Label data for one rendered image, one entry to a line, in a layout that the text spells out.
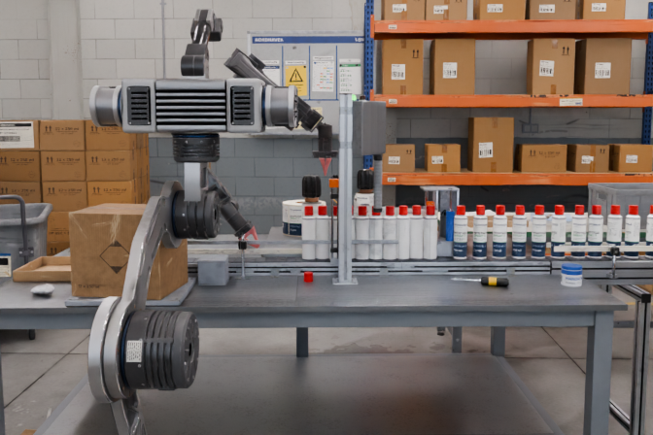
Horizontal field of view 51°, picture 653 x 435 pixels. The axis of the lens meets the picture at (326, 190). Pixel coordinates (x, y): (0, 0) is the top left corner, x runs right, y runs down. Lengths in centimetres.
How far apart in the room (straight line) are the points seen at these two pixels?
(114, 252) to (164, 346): 71
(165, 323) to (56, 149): 445
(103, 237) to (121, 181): 362
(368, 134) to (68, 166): 388
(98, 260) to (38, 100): 548
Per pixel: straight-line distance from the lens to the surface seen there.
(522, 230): 268
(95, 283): 229
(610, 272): 278
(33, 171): 603
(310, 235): 256
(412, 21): 623
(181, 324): 160
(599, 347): 242
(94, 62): 746
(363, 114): 238
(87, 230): 227
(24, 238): 454
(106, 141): 586
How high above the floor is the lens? 142
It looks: 6 degrees down
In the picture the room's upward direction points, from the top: straight up
